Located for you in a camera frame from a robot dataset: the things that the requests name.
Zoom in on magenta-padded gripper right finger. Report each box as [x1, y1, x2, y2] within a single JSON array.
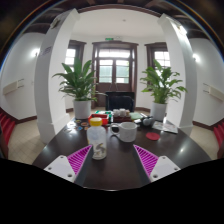
[[132, 143, 182, 185]]

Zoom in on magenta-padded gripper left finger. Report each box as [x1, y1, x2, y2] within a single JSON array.
[[43, 144, 95, 188]]

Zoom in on yellow-capped clear plastic bottle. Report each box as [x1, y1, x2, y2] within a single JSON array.
[[86, 117, 108, 161]]

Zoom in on flat round red coaster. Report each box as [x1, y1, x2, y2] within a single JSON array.
[[145, 132, 161, 142]]

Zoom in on printed magazine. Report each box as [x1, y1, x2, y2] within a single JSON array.
[[152, 120, 179, 135]]

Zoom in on colourful stickers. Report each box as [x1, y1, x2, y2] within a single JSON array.
[[64, 118, 90, 133]]

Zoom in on white speckled ceramic mug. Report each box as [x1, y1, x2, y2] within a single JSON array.
[[109, 121, 138, 143]]

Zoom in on light green cloth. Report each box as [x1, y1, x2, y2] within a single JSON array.
[[129, 112, 144, 121]]

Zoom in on brown tray with white cups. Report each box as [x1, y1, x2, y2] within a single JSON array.
[[112, 108, 132, 123]]

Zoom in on green box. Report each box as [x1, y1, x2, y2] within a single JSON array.
[[93, 109, 114, 118]]

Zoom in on black chair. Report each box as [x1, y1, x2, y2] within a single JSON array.
[[104, 91, 136, 113]]

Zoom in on leafy plant in white pot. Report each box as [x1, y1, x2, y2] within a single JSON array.
[[139, 59, 188, 122], [52, 57, 108, 120]]

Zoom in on dark-framed window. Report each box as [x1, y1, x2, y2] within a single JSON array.
[[64, 39, 87, 84], [144, 42, 172, 91]]

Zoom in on dark wooden double door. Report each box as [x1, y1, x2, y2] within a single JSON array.
[[91, 40, 139, 94]]

